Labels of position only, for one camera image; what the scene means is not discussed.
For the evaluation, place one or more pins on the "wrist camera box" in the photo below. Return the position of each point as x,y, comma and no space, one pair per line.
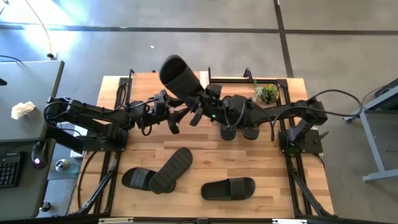
161,96
214,91

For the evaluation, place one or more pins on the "grey metal side table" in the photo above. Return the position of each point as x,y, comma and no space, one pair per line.
371,146

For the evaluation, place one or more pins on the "silver metal bracket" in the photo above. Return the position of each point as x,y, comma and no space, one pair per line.
289,221
115,220

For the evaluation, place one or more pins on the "dark grey desk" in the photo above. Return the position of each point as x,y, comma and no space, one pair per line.
28,193

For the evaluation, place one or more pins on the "wooden shelf with black legs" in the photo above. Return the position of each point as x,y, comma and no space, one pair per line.
146,84

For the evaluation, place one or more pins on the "black keyboard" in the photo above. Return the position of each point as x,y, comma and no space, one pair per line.
9,171

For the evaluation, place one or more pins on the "crumpled white tissue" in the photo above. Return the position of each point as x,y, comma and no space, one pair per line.
22,109

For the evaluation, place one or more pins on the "small potted green plant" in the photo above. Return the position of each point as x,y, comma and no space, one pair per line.
267,93

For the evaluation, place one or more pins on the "black aluminium table frame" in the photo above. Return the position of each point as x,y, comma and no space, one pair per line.
233,81

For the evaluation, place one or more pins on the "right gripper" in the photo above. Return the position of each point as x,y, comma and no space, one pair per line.
231,109

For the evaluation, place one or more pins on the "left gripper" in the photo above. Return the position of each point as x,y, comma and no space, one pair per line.
161,115

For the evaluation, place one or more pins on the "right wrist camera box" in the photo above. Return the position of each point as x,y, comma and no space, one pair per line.
214,91

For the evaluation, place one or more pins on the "black computer mouse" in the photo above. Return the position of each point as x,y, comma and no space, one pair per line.
38,154

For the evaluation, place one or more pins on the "light grey desk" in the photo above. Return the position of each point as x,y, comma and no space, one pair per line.
28,84

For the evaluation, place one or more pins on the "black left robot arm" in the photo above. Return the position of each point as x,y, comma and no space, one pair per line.
87,113

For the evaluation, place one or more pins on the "dark laptop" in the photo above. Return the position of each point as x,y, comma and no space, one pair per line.
388,93

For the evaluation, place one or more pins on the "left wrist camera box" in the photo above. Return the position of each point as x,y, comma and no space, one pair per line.
161,96

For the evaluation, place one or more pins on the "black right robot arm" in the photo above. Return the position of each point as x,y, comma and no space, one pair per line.
295,109

